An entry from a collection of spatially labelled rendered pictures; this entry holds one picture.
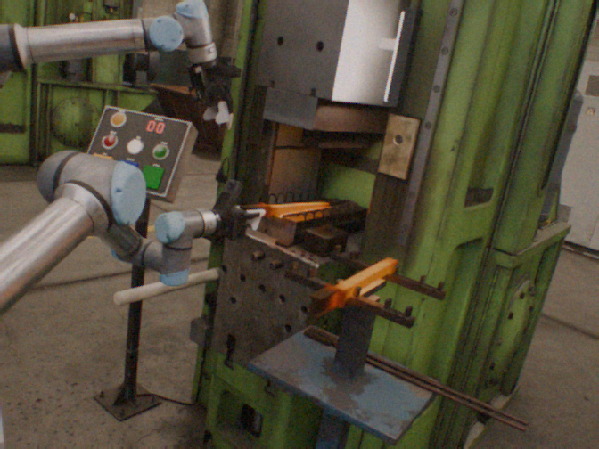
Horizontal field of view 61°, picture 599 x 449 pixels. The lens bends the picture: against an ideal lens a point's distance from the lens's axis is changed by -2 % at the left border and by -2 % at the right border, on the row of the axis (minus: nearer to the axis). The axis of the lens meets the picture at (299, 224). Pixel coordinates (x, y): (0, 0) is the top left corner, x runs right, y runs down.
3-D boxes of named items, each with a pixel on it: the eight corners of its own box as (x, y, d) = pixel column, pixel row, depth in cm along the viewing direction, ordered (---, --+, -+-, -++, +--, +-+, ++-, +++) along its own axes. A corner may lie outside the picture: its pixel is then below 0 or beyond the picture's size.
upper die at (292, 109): (312, 130, 151) (317, 97, 149) (262, 118, 163) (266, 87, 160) (384, 133, 184) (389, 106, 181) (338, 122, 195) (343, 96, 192)
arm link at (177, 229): (150, 240, 132) (153, 208, 130) (184, 235, 141) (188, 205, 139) (169, 250, 128) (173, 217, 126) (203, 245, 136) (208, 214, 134)
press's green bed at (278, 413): (270, 513, 174) (292, 397, 161) (198, 453, 195) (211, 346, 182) (358, 443, 217) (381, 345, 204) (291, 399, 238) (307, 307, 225)
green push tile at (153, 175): (157, 188, 174) (164, 168, 176) (137, 184, 175) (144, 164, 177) (159, 190, 176) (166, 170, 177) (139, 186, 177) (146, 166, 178)
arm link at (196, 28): (168, 4, 134) (200, -5, 136) (180, 44, 140) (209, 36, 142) (176, 9, 128) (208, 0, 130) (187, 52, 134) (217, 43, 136)
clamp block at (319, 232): (324, 258, 154) (327, 238, 152) (301, 248, 159) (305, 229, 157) (346, 252, 163) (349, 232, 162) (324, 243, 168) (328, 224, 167)
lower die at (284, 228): (292, 245, 161) (297, 219, 159) (246, 225, 173) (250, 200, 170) (365, 228, 194) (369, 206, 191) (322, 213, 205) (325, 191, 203)
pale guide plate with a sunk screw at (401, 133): (404, 179, 148) (417, 119, 143) (377, 172, 153) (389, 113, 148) (407, 179, 150) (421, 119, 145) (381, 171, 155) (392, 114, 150)
